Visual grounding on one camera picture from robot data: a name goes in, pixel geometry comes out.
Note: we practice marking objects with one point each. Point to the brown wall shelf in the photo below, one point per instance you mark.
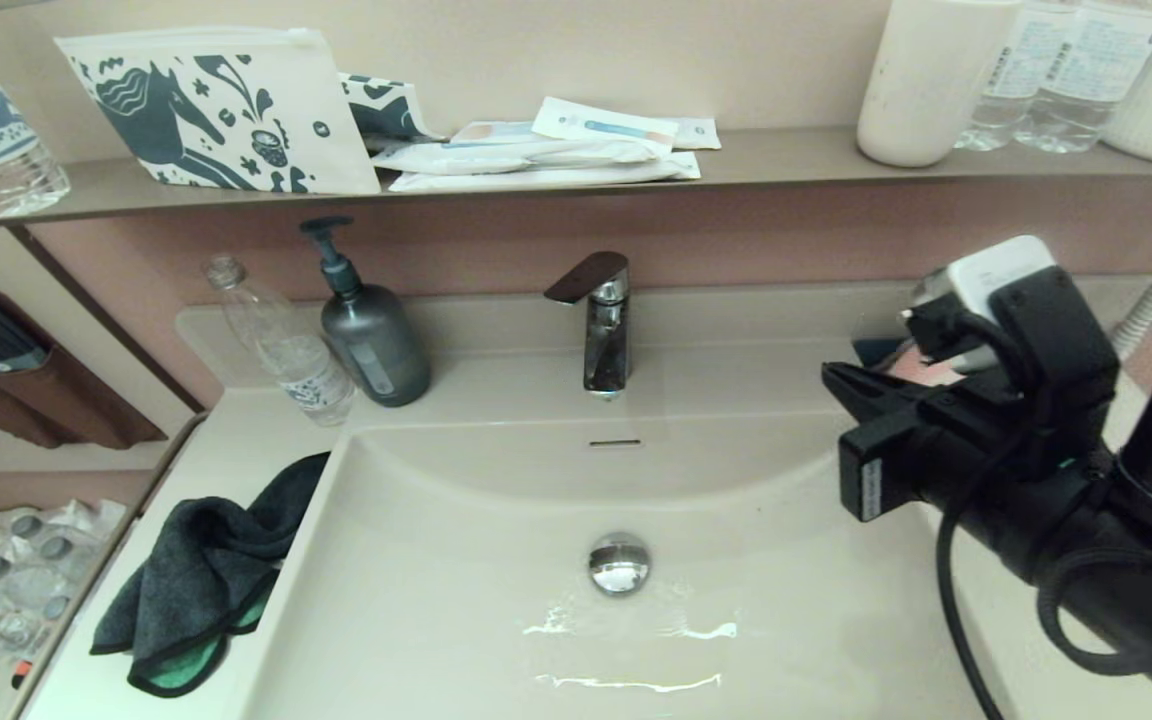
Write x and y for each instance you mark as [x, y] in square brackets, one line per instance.
[786, 157]

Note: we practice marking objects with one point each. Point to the brown wall holder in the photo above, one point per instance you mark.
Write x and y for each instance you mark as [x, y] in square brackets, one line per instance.
[86, 410]

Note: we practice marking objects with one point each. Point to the dark grey pump bottle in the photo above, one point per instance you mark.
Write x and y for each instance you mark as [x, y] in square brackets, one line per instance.
[374, 350]

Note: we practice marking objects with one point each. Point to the clear water bottle white label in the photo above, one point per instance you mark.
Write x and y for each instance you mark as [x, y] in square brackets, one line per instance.
[1086, 80]
[1001, 95]

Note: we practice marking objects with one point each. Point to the small white packet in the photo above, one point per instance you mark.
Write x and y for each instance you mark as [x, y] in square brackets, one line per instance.
[700, 134]

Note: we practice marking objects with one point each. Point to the peach white packet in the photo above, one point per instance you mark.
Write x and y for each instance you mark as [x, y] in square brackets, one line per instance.
[494, 132]

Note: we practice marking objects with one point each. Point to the chrome sink faucet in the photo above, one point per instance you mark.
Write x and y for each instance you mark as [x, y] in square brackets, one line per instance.
[604, 350]

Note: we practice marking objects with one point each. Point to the white packet blue stripe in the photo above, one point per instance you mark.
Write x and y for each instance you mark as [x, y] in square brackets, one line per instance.
[596, 126]

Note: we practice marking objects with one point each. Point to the clear empty plastic bottle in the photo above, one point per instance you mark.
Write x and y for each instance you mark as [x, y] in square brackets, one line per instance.
[291, 360]

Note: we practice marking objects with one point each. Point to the plastic wrapped bottle pack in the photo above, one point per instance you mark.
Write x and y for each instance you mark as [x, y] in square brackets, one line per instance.
[26, 580]

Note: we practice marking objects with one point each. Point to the white horse print pouch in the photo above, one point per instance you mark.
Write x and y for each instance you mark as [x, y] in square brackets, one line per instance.
[211, 108]

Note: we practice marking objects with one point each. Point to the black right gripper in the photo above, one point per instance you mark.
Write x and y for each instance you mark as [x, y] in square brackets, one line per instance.
[936, 460]

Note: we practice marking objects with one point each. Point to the dark grey green cloth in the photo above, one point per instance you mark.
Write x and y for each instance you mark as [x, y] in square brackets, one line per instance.
[191, 570]

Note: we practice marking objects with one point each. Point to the pink soap pump bottle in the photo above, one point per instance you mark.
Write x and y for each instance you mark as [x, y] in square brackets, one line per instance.
[921, 368]

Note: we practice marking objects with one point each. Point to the small blue print pouch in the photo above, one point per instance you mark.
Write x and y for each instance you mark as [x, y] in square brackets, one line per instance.
[384, 108]

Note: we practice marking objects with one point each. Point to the white ceramic sink basin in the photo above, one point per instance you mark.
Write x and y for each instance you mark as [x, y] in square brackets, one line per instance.
[436, 600]

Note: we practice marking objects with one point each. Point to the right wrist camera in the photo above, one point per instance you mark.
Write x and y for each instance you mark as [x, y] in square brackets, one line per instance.
[996, 275]

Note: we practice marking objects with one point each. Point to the long white packet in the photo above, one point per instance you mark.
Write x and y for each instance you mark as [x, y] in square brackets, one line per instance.
[496, 156]
[536, 179]

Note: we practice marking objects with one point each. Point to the chrome drain stopper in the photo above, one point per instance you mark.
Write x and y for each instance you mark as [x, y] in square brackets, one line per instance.
[619, 563]

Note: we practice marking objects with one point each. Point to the tall white tumbler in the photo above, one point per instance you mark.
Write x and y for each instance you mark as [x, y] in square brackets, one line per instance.
[926, 90]

